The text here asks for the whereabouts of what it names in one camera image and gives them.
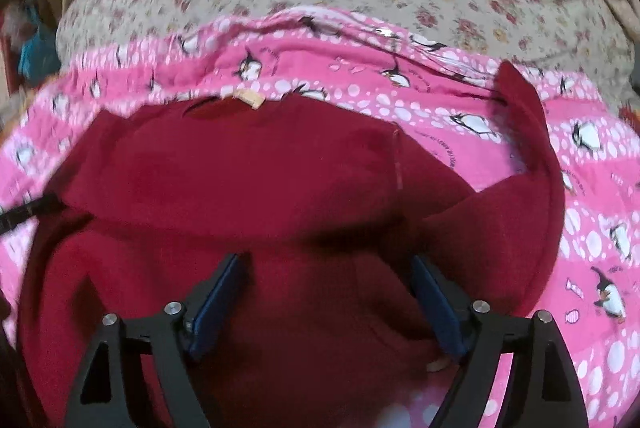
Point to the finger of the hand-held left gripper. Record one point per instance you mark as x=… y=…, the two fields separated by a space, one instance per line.
x=35 y=210

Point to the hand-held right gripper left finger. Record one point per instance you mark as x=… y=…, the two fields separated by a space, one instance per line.
x=220 y=303

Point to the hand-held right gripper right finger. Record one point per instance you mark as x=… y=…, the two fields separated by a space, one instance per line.
x=435 y=303

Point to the dark red fleece garment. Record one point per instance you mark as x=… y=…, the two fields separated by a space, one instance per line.
x=300 y=188

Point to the pink penguin print blanket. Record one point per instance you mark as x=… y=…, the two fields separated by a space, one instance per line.
x=350 y=72

